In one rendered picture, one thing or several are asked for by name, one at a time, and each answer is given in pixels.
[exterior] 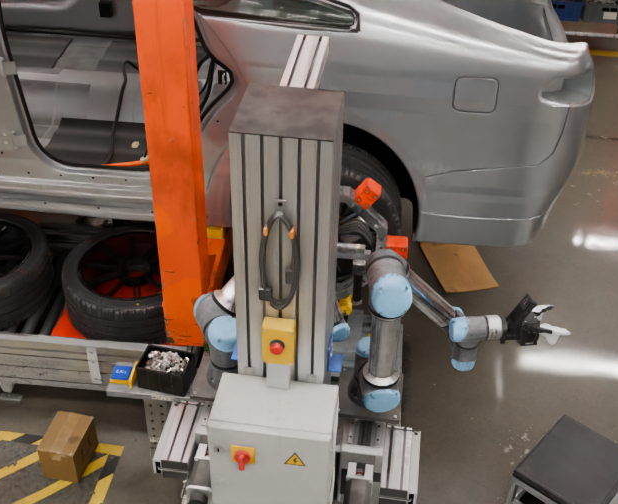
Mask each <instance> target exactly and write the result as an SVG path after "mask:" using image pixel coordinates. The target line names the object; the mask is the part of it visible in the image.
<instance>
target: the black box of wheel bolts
mask: <svg viewBox="0 0 618 504"><path fill-rule="evenodd" d="M135 369H136V375H137V382H138V387H139V388H143V389H148V390H153V391H157V392H162V393H167V394H171V395H176V396H181V397H185V395H186V393H187V391H188V389H189V387H190V385H191V383H192V381H193V379H194V377H195V375H196V363H195V353H192V352H188V351H183V350H178V349H173V348H168V347H163V346H158V345H153V344H148V346H147V347H146V349H145V351H144V352H143V354H142V356H141V358H140V359H139V361H138V363H137V364H136V366H135Z"/></svg>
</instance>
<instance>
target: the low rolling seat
mask: <svg viewBox="0 0 618 504"><path fill-rule="evenodd" d="M504 504H618V444H617V443H616V442H614V441H612V440H610V439H609V438H607V437H605V436H603V435H601V434H600V433H598V432H596V431H594V430H593V429H591V428H589V427H587V426H586V425H584V424H582V423H580V422H579V421H577V420H575V419H573V418H572V417H570V416H568V415H566V414H563V415H561V416H560V418H559V419H558V420H557V421H556V422H555V423H554V424H553V426H552V427H551V428H550V429H549V430H548V431H547V432H546V433H545V435H544V436H543V437H542V438H541V439H540V440H539V441H538V442H537V444H536V445H535V446H534V447H533V448H532V449H531V450H530V451H529V453H528V454H527V455H526V456H525V457H524V458H523V459H522V460H521V462H520V463H519V464H518V465H517V466H516V467H515V468H514V472H513V474H511V475H510V479H509V483H508V487H507V491H506V496H505V500H504Z"/></svg>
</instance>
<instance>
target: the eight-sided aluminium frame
mask: <svg viewBox="0 0 618 504"><path fill-rule="evenodd" d="M355 192H356V190H354V189H353V188H352V187H351V186H345V185H343V186H340V202H343V203H346V204H347V205H348V206H349V207H350V208H351V209H352V210H353V211H354V212H355V213H356V214H358V215H359V216H360V217H361V218H362V219H363V220H364V221H365V222H366V223H367V224H368V225H369V226H370V227H371V228H372V229H374V230H375V231H376V232H377V236H376V248H375V251H377V250H379V249H386V238H387V229H388V227H387V224H388V222H387V221H386V220H385V219H384V217H382V216H381V215H380V214H379V213H378V212H377V211H376V210H375V209H374V208H373V207H372V206H370V207H369V208H368V209H367V210H366V209H365V208H363V207H362V206H361V205H359V204H358V203H356V202H355V201H354V200H355ZM353 279H354V275H353V276H351V277H350V278H348V279H347V280H345V281H344V282H342V283H336V284H335V294H336V297H337V300H338V299H345V298H347V297H349V296H350V295H351V294H353ZM366 284H368V282H367V278H366V274H365V275H363V282H362V287H363V286H365V285H366Z"/></svg>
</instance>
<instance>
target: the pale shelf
mask: <svg viewBox="0 0 618 504"><path fill-rule="evenodd" d="M116 365H119V366H131V367H132V369H133V368H134V365H135V363H129V362H117V363H116ZM198 369H199V368H196V375H197V372H198ZM196 375H195V377H194V379H193V381H192V383H191V385H190V387H189V389H188V391H187V393H186V395H185V397H181V396H176V395H171V394H167V393H162V392H157V391H153V390H148V389H143V388H139V387H138V382H137V375H136V378H135V381H134V384H133V387H132V388H129V384H117V383H110V382H109V384H108V387H107V390H106V394H107V396H112V397H123V398H135V399H146V400H158V401H169V402H181V400H185V401H194V402H202V403H204V402H203V401H201V400H200V401H195V400H193V399H190V393H191V390H192V387H193V384H194V381H195V378H196Z"/></svg>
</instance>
